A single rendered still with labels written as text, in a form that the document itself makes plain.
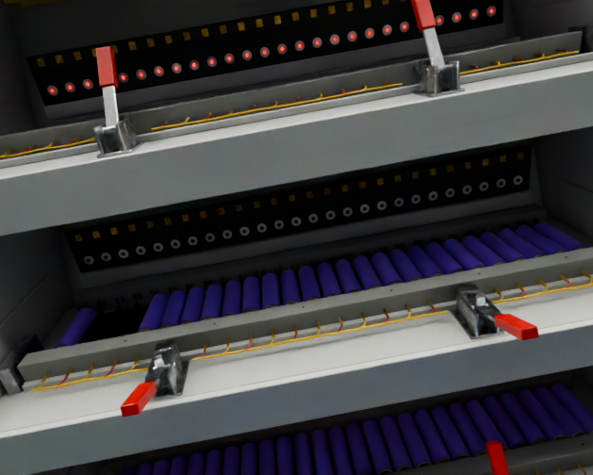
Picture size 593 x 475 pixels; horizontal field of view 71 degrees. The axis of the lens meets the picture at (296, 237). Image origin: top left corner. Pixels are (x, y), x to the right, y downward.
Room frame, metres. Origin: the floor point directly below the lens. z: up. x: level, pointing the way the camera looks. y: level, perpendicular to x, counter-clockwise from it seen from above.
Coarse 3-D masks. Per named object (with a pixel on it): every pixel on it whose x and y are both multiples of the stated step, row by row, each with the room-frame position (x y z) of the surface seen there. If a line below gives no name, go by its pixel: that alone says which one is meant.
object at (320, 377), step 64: (512, 192) 0.49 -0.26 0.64; (576, 192) 0.46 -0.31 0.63; (192, 256) 0.48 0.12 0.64; (64, 320) 0.47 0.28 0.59; (448, 320) 0.36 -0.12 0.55; (576, 320) 0.33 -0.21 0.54; (0, 384) 0.37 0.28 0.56; (128, 384) 0.35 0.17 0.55; (192, 384) 0.34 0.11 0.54; (256, 384) 0.33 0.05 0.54; (320, 384) 0.32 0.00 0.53; (384, 384) 0.33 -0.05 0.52; (448, 384) 0.34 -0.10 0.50; (0, 448) 0.32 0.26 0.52; (64, 448) 0.33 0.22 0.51; (128, 448) 0.33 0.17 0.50
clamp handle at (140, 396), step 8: (160, 360) 0.33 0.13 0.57; (160, 368) 0.33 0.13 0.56; (152, 376) 0.31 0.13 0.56; (160, 376) 0.31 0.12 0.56; (144, 384) 0.30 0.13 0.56; (152, 384) 0.29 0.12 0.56; (136, 392) 0.28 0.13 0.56; (144, 392) 0.28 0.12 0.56; (152, 392) 0.29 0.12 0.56; (128, 400) 0.27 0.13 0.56; (136, 400) 0.27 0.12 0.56; (144, 400) 0.27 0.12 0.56; (128, 408) 0.26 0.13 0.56; (136, 408) 0.26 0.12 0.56; (128, 416) 0.26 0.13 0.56
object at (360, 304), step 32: (544, 256) 0.38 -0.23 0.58; (576, 256) 0.37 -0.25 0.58; (384, 288) 0.38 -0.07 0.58; (416, 288) 0.37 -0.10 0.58; (448, 288) 0.37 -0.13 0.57; (480, 288) 0.37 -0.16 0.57; (512, 288) 0.37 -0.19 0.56; (224, 320) 0.37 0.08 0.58; (256, 320) 0.37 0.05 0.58; (288, 320) 0.37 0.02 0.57; (320, 320) 0.37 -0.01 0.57; (32, 352) 0.38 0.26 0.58; (64, 352) 0.37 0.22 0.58; (96, 352) 0.36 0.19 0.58; (128, 352) 0.37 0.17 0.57; (224, 352) 0.35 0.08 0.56; (64, 384) 0.35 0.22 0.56
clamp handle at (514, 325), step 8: (480, 296) 0.33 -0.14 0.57; (480, 304) 0.34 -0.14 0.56; (480, 312) 0.33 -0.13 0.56; (488, 312) 0.32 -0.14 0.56; (496, 312) 0.31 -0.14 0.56; (496, 320) 0.30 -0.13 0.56; (504, 320) 0.29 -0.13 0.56; (512, 320) 0.28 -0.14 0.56; (520, 320) 0.28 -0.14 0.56; (504, 328) 0.29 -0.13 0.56; (512, 328) 0.28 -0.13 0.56; (520, 328) 0.27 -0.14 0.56; (528, 328) 0.27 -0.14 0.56; (536, 328) 0.27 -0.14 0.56; (520, 336) 0.27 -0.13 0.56; (528, 336) 0.27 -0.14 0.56; (536, 336) 0.27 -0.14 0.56
